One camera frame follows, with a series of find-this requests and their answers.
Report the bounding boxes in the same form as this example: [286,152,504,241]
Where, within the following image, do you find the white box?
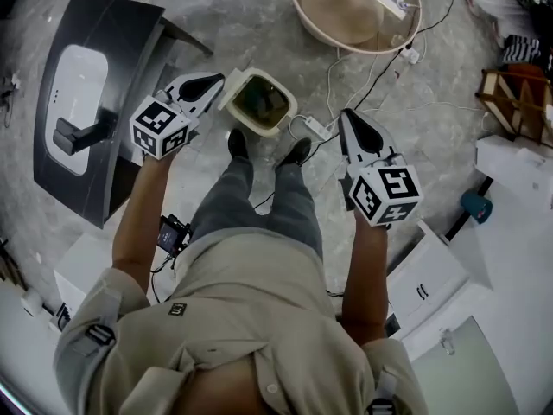
[474,134,553,212]

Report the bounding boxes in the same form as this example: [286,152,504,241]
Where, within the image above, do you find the teal cup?
[459,189,494,225]

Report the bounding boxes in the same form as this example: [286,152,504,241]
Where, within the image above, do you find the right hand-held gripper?
[339,108,423,232]

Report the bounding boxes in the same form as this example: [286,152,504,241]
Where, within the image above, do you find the person's black right shoe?
[276,137,314,169]

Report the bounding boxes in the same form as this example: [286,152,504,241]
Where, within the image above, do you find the person's right forearm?
[340,207,391,346]

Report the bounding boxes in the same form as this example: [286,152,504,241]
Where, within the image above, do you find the wooden rack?
[476,64,553,147]

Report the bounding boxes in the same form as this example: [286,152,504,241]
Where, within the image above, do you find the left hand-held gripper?
[129,73,226,162]

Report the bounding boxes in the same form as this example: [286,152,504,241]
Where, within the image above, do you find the white plug cable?
[325,36,428,123]

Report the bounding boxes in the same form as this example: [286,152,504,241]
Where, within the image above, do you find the black faucet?
[52,112,120,157]

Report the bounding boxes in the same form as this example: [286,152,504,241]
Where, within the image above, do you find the black sink counter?
[33,0,215,231]

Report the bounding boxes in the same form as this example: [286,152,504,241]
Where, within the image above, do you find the clear drinking glass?
[439,327,457,356]

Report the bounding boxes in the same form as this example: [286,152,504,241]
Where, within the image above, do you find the thin black floor cable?
[252,189,278,215]

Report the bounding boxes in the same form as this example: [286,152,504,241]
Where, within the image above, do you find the round beige tub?
[289,0,423,56]

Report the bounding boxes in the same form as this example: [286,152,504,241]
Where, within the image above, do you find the grey right shoulder strap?
[365,369,399,415]

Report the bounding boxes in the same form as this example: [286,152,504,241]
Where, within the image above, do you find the person's grey trousers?
[189,156,325,259]

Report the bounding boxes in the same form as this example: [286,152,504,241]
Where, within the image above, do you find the white sink basin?
[44,44,109,177]

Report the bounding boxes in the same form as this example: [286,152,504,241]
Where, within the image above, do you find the long white floor cable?
[357,100,496,134]

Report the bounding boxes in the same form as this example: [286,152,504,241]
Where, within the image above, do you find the black white striped cloth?
[502,35,543,65]

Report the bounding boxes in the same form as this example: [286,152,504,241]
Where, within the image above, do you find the grey left shoulder strap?
[71,290,123,359]

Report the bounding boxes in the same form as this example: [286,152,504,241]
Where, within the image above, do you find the thick black floor cable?
[297,0,458,166]

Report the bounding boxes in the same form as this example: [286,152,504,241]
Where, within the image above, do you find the white power strip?
[301,117,334,140]

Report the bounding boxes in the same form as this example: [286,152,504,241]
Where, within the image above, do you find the white cabinet with black handles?
[385,220,494,354]

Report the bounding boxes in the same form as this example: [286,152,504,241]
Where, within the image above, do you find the black waist device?
[156,214,194,259]

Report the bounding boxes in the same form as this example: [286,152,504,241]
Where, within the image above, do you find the person's left forearm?
[111,150,175,307]

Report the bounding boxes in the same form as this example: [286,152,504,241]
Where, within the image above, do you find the grey shoulder strap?
[365,369,399,415]
[71,290,123,359]

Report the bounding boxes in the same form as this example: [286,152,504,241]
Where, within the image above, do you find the low white cabinet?
[53,231,118,320]

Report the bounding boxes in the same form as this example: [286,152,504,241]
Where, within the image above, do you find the white power strip cable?
[288,113,313,140]

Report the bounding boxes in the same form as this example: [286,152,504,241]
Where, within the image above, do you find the person's beige shirt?
[53,227,429,415]

